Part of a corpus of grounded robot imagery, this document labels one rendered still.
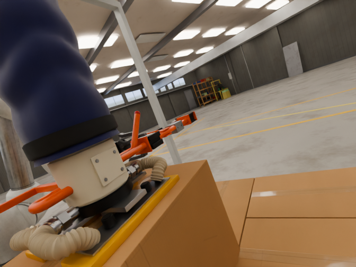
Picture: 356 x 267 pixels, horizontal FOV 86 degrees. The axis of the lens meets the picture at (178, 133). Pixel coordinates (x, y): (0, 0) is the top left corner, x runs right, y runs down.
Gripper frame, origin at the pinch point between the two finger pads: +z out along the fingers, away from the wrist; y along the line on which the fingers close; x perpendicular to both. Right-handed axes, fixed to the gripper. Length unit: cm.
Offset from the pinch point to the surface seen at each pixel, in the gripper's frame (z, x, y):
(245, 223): 18, -20, 54
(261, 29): 13, -1061, -198
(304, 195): 44, -41, 54
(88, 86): 9.7, 24.1, -21.4
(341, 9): 429, -1593, -184
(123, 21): -162, -242, -176
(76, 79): 10.0, 26.8, -23.1
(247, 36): -61, -1087, -204
